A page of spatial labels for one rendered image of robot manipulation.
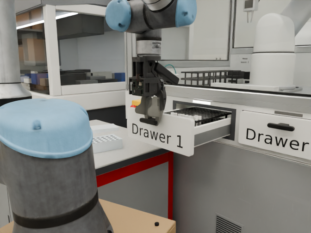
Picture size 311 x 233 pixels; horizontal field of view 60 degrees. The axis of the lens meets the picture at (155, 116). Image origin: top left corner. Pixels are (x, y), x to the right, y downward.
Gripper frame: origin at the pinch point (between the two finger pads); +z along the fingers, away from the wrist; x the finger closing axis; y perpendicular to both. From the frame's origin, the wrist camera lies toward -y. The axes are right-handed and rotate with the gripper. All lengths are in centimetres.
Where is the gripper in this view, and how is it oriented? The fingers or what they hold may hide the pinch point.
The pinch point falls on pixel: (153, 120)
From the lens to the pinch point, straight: 85.8
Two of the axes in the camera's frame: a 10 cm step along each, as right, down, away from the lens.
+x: 6.9, 1.5, -7.0
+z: 0.0, 9.8, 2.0
